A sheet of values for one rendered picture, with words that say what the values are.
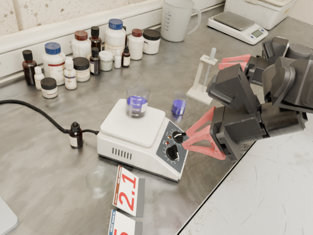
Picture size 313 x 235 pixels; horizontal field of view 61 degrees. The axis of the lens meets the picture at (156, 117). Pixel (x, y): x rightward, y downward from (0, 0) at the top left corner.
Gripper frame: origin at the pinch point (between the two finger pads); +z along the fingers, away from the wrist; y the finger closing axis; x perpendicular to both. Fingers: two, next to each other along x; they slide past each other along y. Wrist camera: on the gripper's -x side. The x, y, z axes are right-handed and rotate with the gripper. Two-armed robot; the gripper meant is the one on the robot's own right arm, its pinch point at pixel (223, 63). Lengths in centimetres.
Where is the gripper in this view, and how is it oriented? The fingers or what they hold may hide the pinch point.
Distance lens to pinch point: 81.1
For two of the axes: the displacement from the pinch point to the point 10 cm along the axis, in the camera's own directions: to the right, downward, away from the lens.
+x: -0.7, 7.6, 6.5
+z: -8.8, -3.5, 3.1
